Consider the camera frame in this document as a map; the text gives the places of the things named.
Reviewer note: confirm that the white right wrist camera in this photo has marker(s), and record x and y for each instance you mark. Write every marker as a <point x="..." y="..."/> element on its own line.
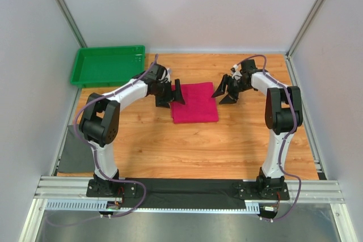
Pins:
<point x="235" y="72"/>

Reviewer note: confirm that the left aluminium corner post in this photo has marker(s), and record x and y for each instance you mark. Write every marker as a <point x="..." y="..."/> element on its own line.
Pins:
<point x="71" y="22"/>

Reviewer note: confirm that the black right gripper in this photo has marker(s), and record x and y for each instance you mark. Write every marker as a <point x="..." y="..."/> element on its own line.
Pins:
<point x="220" y="89"/>

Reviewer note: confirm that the green plastic tray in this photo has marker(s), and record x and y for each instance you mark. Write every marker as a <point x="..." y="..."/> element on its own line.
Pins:
<point x="107" y="66"/>

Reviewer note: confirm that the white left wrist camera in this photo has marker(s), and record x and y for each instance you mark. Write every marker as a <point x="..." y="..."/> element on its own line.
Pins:
<point x="166" y="76"/>

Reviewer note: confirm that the aluminium front frame rail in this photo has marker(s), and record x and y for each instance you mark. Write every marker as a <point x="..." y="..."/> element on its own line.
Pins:
<point x="59" y="192"/>

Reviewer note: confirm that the right aluminium corner post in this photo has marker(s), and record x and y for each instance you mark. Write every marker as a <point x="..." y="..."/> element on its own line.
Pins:
<point x="317" y="5"/>

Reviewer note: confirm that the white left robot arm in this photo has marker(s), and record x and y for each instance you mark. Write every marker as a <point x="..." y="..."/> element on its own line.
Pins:
<point x="100" y="119"/>

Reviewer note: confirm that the folded grey t shirt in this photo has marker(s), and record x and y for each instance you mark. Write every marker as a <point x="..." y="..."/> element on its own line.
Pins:
<point x="76" y="156"/>

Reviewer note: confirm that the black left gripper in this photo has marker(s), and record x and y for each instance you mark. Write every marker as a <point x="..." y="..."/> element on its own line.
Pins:
<point x="175" y="95"/>

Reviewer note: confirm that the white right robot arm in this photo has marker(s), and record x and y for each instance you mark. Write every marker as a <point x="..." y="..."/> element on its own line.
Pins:
<point x="283" y="116"/>

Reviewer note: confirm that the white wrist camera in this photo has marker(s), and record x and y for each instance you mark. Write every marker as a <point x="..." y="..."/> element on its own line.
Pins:
<point x="166" y="76"/>
<point x="235" y="72"/>

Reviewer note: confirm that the aluminium corner post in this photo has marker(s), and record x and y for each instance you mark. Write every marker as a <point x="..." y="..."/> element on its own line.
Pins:
<point x="71" y="22"/>
<point x="317" y="5"/>

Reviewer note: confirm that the magenta t shirt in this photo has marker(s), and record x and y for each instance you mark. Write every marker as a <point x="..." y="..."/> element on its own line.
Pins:
<point x="199" y="107"/>

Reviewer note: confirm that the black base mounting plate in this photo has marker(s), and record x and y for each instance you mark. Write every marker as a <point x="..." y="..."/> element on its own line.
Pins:
<point x="245" y="190"/>

